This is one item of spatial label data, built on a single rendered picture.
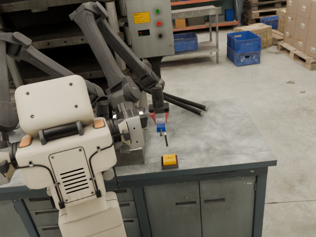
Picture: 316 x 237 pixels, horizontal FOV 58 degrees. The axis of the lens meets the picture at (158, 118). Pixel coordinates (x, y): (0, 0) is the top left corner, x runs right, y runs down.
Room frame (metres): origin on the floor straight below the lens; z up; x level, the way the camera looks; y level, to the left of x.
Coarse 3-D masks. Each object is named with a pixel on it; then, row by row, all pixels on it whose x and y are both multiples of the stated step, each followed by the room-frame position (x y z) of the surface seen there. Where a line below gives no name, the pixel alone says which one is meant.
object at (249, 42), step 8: (232, 32) 5.05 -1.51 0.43; (240, 32) 5.05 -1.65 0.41; (248, 32) 5.04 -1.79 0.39; (232, 40) 4.74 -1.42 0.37; (240, 40) 4.46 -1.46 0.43; (248, 40) 4.47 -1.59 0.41; (256, 40) 4.47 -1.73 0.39; (232, 48) 4.74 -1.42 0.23; (240, 48) 4.47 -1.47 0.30; (248, 48) 4.47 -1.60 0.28; (256, 48) 4.47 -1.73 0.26
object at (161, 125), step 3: (156, 120) 1.27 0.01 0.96; (159, 120) 1.26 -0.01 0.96; (162, 120) 1.26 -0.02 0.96; (165, 120) 1.26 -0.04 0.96; (156, 123) 1.25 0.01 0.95; (159, 123) 1.25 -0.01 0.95; (162, 123) 1.25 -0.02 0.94; (165, 123) 1.25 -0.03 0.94; (156, 126) 1.25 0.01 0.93; (159, 126) 1.22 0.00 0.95; (162, 126) 1.22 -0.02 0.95; (165, 126) 1.23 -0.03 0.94; (159, 129) 1.21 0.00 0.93; (162, 129) 1.21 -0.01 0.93; (165, 129) 1.21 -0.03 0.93
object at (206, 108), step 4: (172, 96) 1.73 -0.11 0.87; (176, 96) 1.72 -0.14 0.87; (176, 100) 1.70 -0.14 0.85; (180, 100) 1.69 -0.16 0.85; (184, 100) 1.68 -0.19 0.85; (188, 100) 1.67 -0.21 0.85; (188, 104) 1.66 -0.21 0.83; (192, 104) 1.64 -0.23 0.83; (196, 104) 1.63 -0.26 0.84; (200, 104) 1.62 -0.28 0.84; (200, 108) 1.61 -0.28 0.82; (204, 108) 1.59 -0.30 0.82
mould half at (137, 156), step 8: (144, 112) 1.56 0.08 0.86; (144, 128) 1.39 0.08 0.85; (144, 136) 1.32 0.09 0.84; (120, 144) 1.19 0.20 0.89; (136, 152) 1.13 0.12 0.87; (144, 152) 1.20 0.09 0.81; (120, 160) 1.13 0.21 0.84; (128, 160) 1.13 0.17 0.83; (136, 160) 1.13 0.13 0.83; (144, 160) 1.15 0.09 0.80
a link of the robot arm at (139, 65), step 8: (96, 8) 1.20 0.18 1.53; (104, 8) 1.24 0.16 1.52; (104, 16) 1.20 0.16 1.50; (104, 24) 1.20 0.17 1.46; (104, 32) 1.21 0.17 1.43; (112, 32) 1.22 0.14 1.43; (112, 40) 1.21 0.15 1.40; (120, 40) 1.24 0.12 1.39; (112, 48) 1.23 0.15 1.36; (120, 48) 1.22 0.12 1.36; (128, 48) 1.25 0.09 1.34; (120, 56) 1.23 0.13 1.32; (128, 56) 1.23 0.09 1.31; (136, 56) 1.27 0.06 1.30; (128, 64) 1.24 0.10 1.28; (136, 64) 1.23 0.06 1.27; (144, 64) 1.27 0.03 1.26; (136, 72) 1.24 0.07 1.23; (144, 72) 1.24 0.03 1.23; (144, 80) 1.25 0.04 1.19; (152, 80) 1.25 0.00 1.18
